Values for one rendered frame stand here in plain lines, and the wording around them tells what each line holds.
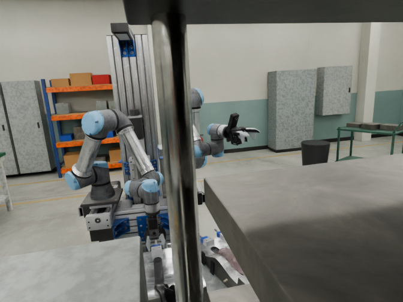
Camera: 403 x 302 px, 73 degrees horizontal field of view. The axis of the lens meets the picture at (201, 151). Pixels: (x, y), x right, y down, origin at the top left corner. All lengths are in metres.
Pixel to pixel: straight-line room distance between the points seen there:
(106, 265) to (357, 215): 0.31
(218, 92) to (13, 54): 4.41
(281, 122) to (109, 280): 6.60
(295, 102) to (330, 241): 6.72
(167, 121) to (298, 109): 6.62
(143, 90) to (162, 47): 1.39
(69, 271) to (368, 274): 0.33
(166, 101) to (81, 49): 6.23
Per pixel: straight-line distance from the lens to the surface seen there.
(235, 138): 1.44
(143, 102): 1.86
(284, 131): 6.93
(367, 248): 0.30
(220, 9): 0.48
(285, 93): 6.83
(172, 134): 0.48
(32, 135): 6.68
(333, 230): 0.32
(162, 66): 0.48
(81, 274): 0.40
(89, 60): 6.64
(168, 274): 1.34
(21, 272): 0.45
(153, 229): 1.35
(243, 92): 6.96
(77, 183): 1.70
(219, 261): 1.37
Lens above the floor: 1.69
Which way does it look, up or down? 13 degrees down
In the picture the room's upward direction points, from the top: 3 degrees counter-clockwise
